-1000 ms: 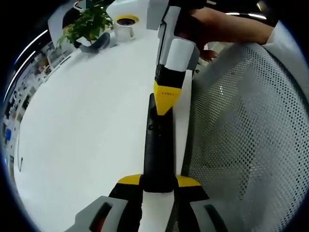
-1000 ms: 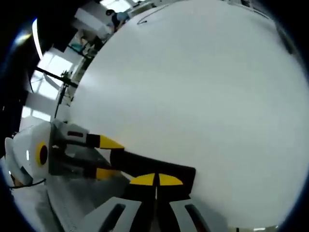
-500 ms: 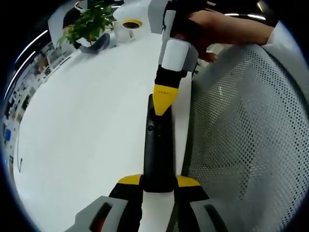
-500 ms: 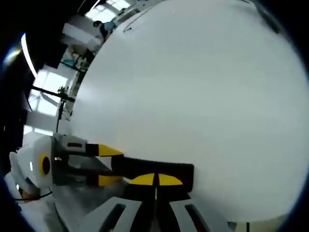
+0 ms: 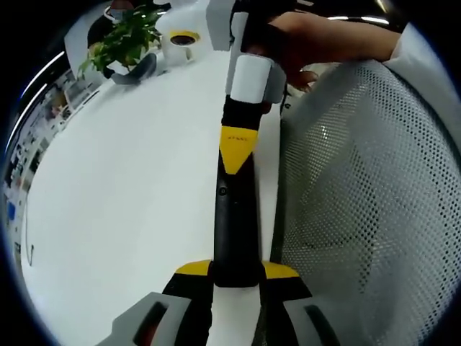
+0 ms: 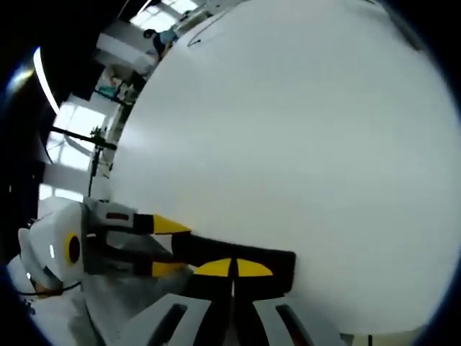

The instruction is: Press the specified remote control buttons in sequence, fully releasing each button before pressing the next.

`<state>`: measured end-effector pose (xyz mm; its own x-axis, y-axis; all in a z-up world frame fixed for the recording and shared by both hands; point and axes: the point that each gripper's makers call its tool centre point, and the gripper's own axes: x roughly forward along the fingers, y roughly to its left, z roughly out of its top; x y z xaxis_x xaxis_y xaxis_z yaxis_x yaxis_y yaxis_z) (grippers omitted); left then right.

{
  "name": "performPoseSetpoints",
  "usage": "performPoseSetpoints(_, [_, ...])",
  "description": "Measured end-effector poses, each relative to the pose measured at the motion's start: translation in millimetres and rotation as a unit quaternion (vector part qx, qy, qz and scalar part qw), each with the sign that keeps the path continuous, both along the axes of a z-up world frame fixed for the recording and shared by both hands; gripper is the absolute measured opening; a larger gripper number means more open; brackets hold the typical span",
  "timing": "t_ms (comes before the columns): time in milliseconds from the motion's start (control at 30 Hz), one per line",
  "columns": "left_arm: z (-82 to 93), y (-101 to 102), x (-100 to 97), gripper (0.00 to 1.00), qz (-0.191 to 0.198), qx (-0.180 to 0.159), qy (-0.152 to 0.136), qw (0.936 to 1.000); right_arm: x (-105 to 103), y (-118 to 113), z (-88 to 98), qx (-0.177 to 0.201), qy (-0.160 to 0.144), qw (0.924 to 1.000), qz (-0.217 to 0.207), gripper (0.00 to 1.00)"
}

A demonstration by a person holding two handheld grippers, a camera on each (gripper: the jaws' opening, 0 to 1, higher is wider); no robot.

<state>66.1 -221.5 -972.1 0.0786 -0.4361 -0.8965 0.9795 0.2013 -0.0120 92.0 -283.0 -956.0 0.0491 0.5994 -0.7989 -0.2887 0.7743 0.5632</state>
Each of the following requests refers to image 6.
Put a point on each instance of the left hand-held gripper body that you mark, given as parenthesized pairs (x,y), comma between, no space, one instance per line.
(54,234)

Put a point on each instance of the black remote control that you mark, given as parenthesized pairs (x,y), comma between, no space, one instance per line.
(252,254)

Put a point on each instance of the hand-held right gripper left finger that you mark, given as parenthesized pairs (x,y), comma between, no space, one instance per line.
(201,310)

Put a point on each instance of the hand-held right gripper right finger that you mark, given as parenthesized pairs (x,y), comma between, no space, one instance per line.
(252,317)

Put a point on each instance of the black tripod stand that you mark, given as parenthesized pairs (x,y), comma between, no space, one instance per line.
(83,137)

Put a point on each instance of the long ceiling light strip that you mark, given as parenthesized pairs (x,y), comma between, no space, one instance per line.
(45,79)

